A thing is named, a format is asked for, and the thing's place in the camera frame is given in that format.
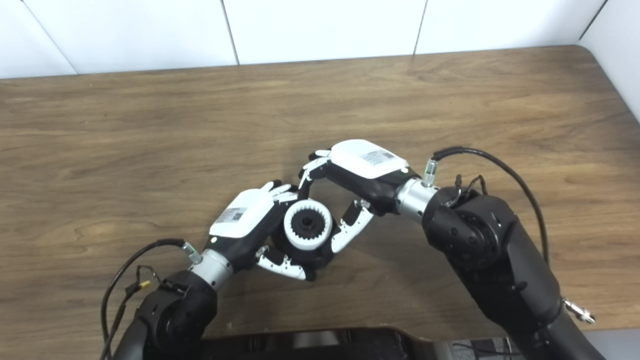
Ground thin left arm wire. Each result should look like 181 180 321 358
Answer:
112 265 166 346

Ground round black stepped part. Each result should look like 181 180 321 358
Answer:
269 209 342 275

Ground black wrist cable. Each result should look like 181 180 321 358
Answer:
100 238 203 360
424 146 597 325

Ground thin right arm wire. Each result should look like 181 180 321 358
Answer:
447 174 488 208

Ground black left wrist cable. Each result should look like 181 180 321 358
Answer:
100 238 203 360

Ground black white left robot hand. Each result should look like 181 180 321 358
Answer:
209 181 321 282

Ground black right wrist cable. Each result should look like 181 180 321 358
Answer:
424 146 597 325

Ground white plastic ring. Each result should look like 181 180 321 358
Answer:
283 199 334 251

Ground black robot torso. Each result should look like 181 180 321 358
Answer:
200 327 516 360

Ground thin arm wire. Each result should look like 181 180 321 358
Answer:
112 265 166 346
447 174 488 208

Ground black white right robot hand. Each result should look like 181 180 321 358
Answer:
298 139 423 254

